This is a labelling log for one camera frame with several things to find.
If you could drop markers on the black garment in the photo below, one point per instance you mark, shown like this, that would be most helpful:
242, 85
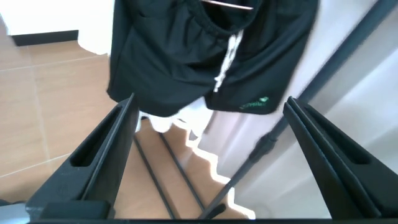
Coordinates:
171, 62

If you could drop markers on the black clothes rack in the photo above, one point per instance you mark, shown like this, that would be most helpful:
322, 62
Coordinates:
326, 65

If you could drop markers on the white printed t-shirt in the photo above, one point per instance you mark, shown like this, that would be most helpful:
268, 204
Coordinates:
192, 116

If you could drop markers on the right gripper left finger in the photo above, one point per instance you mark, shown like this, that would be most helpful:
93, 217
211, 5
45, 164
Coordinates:
93, 174

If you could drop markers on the pink clothes hanger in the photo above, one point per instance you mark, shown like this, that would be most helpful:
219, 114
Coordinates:
227, 4

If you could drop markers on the beige curtain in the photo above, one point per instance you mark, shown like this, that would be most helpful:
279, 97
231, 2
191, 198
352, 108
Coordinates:
357, 93

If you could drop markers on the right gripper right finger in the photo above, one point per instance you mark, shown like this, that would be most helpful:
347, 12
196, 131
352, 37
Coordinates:
351, 180

